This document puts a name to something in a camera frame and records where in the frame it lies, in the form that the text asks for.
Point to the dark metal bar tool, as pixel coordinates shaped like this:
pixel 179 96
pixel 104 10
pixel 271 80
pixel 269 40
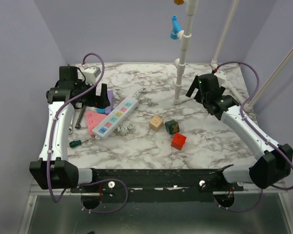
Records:
pixel 80 117

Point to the blue pipe fitting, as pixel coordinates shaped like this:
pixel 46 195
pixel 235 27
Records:
pixel 176 28

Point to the white power strip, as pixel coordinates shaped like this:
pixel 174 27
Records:
pixel 115 118

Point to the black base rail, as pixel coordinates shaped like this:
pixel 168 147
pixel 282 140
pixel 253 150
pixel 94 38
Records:
pixel 157 185

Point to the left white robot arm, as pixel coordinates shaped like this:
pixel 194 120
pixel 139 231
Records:
pixel 52 170

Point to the dark green cube adapter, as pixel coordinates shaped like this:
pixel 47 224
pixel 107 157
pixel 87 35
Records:
pixel 172 127

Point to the orange pipe fitting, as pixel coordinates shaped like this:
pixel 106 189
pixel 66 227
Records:
pixel 179 2

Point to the pink triangular socket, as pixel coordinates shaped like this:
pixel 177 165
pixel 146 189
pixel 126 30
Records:
pixel 93 119

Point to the beige cube plug adapter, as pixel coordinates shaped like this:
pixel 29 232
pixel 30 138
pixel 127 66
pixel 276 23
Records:
pixel 156 123

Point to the red cube plug adapter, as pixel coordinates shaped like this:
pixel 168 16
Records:
pixel 178 141

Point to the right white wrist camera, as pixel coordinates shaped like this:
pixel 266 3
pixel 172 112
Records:
pixel 222 78

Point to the green handled screwdriver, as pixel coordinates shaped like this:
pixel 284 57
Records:
pixel 76 143

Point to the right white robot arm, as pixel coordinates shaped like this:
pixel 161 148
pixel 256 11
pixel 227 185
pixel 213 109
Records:
pixel 272 159

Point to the blue plug adapter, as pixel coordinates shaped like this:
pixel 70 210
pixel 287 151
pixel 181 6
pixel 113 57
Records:
pixel 100 111

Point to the white pvc pipe stand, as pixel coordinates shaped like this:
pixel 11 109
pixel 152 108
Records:
pixel 185 36

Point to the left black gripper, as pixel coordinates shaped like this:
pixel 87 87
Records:
pixel 101 101

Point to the purple power strip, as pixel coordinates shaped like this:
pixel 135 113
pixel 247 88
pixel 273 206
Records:
pixel 110 96

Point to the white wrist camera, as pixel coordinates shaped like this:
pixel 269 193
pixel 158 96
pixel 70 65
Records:
pixel 222 78
pixel 91 74

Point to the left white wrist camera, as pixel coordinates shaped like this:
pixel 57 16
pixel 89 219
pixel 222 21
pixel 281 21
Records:
pixel 91 74

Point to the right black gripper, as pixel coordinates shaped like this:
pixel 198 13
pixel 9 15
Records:
pixel 195 85

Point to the silver ratchet wrench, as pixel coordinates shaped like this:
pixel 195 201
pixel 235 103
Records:
pixel 71 125

